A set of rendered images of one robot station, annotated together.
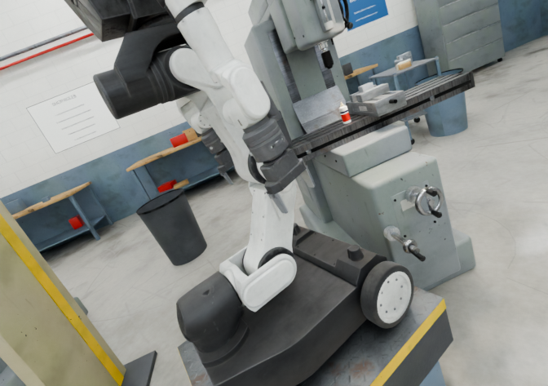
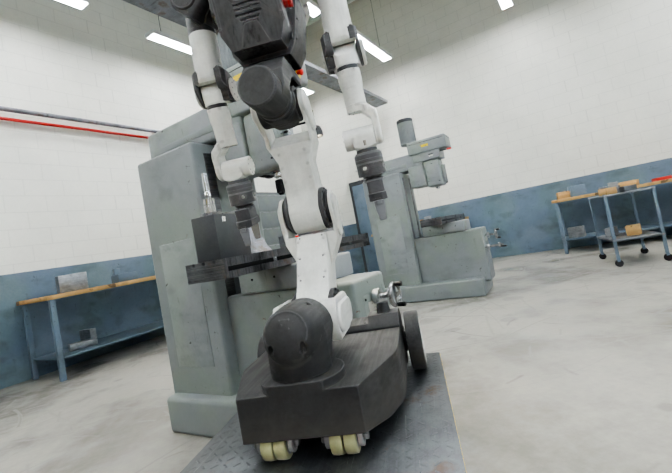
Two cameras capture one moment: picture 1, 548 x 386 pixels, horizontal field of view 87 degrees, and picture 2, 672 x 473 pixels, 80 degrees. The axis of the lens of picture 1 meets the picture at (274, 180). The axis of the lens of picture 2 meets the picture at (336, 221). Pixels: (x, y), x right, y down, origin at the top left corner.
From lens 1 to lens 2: 111 cm
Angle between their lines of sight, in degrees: 57
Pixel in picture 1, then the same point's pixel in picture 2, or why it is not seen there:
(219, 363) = (338, 380)
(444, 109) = not seen: hidden behind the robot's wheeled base
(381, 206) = (358, 303)
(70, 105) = not seen: outside the picture
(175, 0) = (352, 56)
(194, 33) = (357, 77)
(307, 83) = not seen: hidden behind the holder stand
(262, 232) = (325, 269)
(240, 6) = (22, 153)
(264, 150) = (380, 164)
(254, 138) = (376, 153)
